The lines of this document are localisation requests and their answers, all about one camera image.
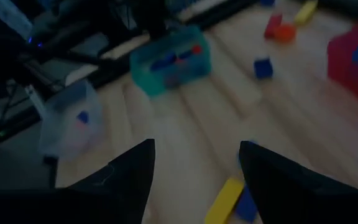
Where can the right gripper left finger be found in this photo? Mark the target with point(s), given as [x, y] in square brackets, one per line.
[117, 193]

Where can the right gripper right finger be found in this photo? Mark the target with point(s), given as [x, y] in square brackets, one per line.
[291, 193]

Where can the long pink block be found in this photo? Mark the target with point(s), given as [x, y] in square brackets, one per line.
[79, 127]

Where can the small blue block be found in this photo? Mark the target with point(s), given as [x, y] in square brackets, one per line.
[267, 2]
[263, 68]
[162, 64]

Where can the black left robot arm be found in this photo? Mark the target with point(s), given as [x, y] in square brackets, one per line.
[152, 21]

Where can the long yellow block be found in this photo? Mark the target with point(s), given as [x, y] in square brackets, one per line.
[225, 200]
[305, 12]

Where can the clear plastic bin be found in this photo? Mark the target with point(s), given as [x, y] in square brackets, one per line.
[57, 137]

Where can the green translucent plastic bin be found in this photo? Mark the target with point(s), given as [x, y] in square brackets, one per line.
[154, 81]

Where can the white paper sheets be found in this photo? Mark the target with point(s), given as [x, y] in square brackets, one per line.
[79, 74]

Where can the red plastic bin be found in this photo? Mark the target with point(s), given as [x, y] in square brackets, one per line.
[346, 77]

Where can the small orange block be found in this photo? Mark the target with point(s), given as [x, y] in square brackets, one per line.
[285, 32]

